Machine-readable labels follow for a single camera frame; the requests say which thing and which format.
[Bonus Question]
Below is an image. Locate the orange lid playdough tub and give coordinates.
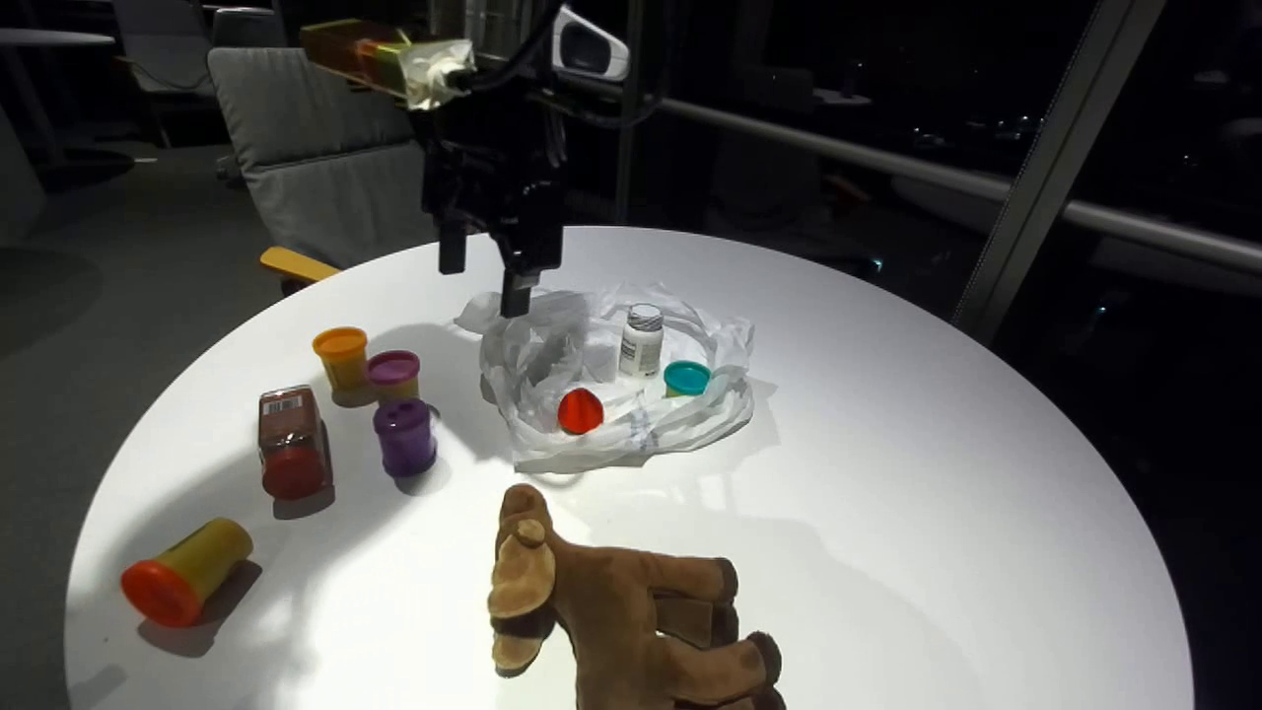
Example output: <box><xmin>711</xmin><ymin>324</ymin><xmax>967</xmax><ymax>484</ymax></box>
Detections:
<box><xmin>310</xmin><ymin>328</ymin><xmax>368</xmax><ymax>405</ymax></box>

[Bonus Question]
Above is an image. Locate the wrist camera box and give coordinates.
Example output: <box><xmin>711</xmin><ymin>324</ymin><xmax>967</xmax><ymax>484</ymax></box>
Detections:
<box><xmin>298</xmin><ymin>21</ymin><xmax>473</xmax><ymax>110</ymax></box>

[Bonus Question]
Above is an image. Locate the small red lid container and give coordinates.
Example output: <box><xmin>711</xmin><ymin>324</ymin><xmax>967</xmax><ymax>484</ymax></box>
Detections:
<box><xmin>554</xmin><ymin>387</ymin><xmax>604</xmax><ymax>433</ymax></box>

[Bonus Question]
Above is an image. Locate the teal lid playdough tub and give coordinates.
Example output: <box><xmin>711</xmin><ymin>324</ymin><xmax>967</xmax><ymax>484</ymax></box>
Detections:
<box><xmin>664</xmin><ymin>358</ymin><xmax>711</xmax><ymax>396</ymax></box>

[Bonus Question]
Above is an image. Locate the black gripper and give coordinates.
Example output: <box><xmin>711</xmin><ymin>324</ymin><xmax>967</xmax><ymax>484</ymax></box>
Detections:
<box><xmin>420</xmin><ymin>85</ymin><xmax>564</xmax><ymax>319</ymax></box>

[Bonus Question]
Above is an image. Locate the white pill bottle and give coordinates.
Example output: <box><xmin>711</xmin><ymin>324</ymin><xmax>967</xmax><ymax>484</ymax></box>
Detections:
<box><xmin>618</xmin><ymin>305</ymin><xmax>664</xmax><ymax>378</ymax></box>

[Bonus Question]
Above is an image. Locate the magenta lid playdough tub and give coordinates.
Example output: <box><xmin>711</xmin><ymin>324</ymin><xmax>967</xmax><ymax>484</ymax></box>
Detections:
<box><xmin>368</xmin><ymin>353</ymin><xmax>420</xmax><ymax>403</ymax></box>

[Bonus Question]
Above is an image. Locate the lying red lid yellow tub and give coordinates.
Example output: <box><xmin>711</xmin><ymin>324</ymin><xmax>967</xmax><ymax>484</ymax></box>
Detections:
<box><xmin>118</xmin><ymin>518</ymin><xmax>253</xmax><ymax>626</ymax></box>

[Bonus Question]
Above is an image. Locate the red lid spice jar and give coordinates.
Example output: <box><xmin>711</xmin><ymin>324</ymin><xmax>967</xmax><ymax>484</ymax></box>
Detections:
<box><xmin>255</xmin><ymin>387</ymin><xmax>331</xmax><ymax>501</ymax></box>

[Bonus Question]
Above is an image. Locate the grey lounge chair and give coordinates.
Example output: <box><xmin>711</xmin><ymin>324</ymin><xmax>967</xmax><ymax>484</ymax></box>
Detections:
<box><xmin>210</xmin><ymin>49</ymin><xmax>437</xmax><ymax>294</ymax></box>

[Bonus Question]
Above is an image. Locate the metal window railing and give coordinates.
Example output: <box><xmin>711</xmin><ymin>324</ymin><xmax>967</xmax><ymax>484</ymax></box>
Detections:
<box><xmin>664</xmin><ymin>99</ymin><xmax>1262</xmax><ymax>271</ymax></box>

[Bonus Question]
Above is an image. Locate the purple playdough tub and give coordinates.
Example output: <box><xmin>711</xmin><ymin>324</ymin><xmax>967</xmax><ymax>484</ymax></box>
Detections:
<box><xmin>374</xmin><ymin>403</ymin><xmax>437</xmax><ymax>478</ymax></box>

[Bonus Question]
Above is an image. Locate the white plastic bag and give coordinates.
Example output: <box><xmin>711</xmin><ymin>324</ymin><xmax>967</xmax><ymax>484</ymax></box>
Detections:
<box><xmin>453</xmin><ymin>290</ymin><xmax>753</xmax><ymax>472</ymax></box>

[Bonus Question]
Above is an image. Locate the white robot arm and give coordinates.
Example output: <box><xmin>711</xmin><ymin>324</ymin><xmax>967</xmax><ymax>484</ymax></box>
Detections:
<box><xmin>411</xmin><ymin>0</ymin><xmax>629</xmax><ymax>317</ymax></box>

